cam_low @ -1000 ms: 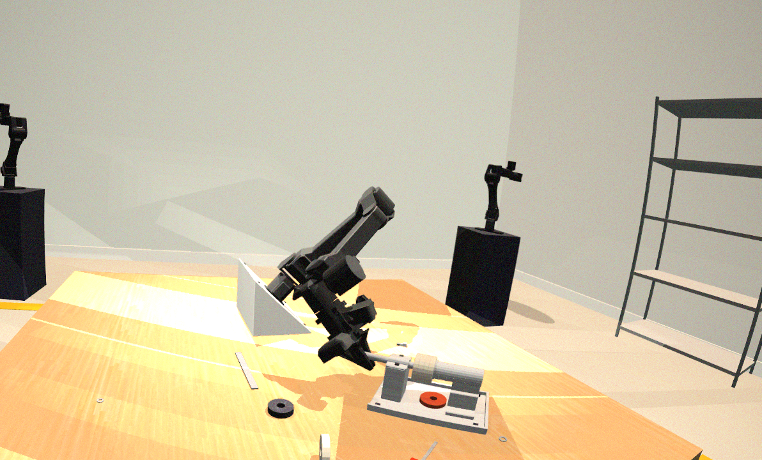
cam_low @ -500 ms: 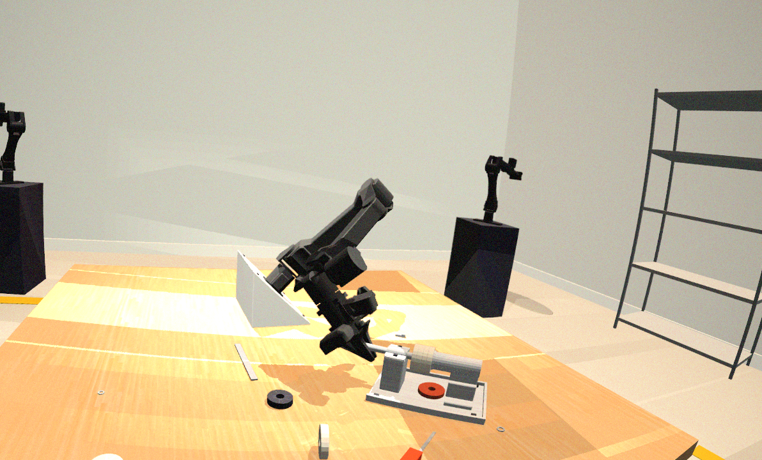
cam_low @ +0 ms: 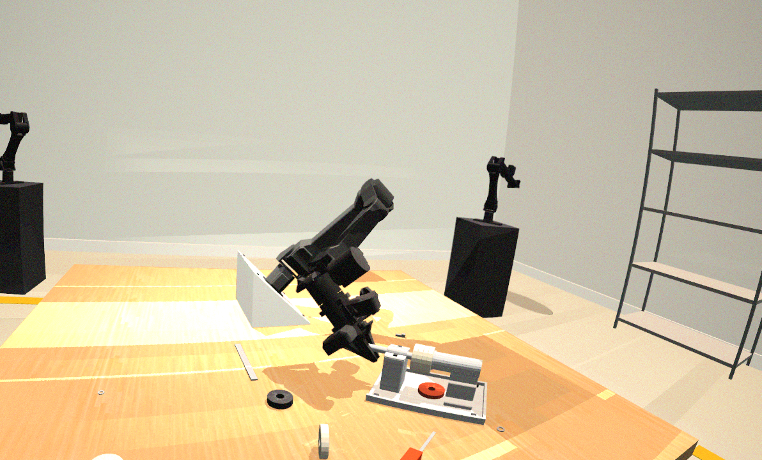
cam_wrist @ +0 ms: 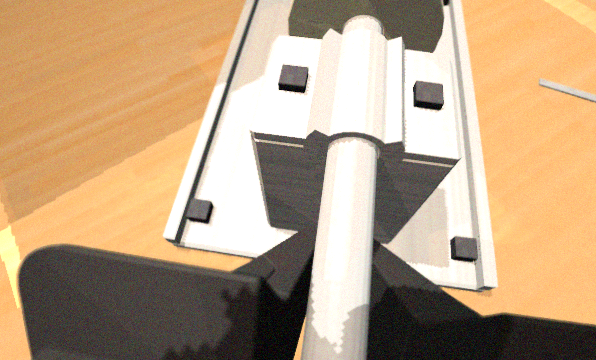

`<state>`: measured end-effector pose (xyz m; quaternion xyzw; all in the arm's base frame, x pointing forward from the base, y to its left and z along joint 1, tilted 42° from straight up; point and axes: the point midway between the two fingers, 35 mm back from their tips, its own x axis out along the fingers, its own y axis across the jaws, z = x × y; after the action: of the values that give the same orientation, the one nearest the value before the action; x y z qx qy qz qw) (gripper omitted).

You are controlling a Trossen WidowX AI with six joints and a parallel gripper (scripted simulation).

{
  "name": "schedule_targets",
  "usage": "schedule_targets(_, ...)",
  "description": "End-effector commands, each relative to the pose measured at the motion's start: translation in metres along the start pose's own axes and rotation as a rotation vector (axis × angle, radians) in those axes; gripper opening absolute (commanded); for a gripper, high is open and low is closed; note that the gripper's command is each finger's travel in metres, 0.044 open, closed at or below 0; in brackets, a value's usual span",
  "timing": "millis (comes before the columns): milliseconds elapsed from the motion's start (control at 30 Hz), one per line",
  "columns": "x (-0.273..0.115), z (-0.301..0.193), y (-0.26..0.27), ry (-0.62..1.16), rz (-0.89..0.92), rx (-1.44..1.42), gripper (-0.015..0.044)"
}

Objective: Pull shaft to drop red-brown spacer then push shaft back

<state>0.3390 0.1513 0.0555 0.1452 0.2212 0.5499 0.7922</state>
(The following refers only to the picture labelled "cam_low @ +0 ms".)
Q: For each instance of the red-orange ring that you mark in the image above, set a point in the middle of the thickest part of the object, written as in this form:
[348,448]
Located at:
[431,390]

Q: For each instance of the white flat bar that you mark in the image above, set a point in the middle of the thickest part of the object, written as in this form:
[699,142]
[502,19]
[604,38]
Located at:
[246,362]

